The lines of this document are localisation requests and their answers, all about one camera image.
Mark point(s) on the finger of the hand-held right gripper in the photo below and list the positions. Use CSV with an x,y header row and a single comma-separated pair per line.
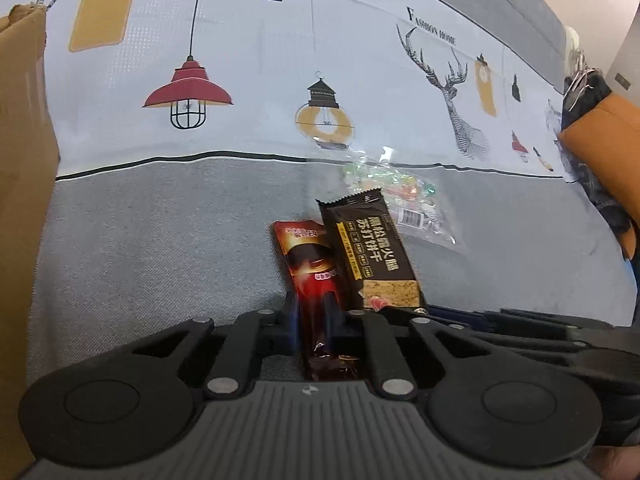
x,y
540,346
500,317

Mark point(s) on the grey printed blanket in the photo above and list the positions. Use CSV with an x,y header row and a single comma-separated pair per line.
x,y
150,235

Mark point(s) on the black cracker packet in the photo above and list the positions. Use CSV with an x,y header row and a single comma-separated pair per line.
x,y
370,250

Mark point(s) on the dark red snack packet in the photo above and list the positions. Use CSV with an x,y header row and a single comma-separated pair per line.
x,y
320,280

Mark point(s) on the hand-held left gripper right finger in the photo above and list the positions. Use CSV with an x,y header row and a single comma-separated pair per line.
x,y
372,340

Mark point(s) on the white furniture panel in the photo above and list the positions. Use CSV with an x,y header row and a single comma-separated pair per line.
x,y
625,65

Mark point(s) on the cardboard box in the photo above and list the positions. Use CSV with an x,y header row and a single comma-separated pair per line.
x,y
20,160

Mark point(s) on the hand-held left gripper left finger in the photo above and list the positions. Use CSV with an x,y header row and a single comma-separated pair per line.
x,y
292,317

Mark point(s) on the clear candy bag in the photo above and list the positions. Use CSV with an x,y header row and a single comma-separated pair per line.
x,y
417,210

